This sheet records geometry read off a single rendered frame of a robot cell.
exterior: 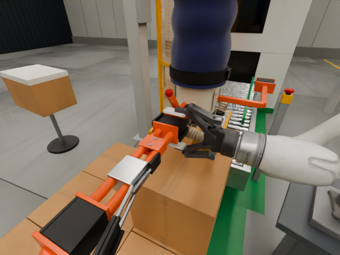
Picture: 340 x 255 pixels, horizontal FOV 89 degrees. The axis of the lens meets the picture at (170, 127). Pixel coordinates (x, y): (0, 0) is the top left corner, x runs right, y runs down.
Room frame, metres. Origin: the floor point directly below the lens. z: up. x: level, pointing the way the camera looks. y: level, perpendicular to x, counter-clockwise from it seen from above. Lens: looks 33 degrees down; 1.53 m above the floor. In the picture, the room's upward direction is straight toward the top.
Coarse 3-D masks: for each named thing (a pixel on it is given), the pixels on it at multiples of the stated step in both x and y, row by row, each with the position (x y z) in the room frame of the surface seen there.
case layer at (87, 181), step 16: (96, 160) 1.04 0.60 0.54; (112, 160) 1.04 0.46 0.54; (80, 176) 0.87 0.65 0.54; (96, 176) 0.87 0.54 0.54; (64, 192) 0.73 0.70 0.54; (80, 192) 0.73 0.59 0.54; (112, 192) 0.73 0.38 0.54; (48, 208) 0.62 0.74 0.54; (32, 224) 0.53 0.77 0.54; (128, 224) 0.53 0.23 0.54; (0, 240) 0.44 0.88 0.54; (16, 240) 0.44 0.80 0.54; (32, 240) 0.44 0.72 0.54; (128, 240) 0.44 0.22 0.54; (144, 240) 0.44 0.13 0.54
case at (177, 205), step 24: (168, 168) 0.56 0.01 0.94; (192, 168) 0.56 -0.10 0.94; (216, 168) 0.56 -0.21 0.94; (144, 192) 0.46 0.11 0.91; (168, 192) 0.44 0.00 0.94; (192, 192) 0.44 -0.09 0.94; (216, 192) 0.44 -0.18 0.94; (144, 216) 0.47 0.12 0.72; (168, 216) 0.41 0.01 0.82; (192, 216) 0.37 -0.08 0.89; (216, 216) 0.44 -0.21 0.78; (168, 240) 0.41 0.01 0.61; (192, 240) 0.36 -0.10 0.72
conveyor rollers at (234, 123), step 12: (228, 84) 2.88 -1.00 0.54; (240, 84) 2.88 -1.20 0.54; (252, 84) 2.88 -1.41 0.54; (228, 96) 2.36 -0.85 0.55; (240, 96) 2.37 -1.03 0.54; (252, 96) 2.38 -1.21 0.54; (228, 108) 2.00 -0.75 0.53; (240, 108) 2.02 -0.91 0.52; (240, 120) 1.68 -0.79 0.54; (240, 132) 1.44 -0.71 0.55
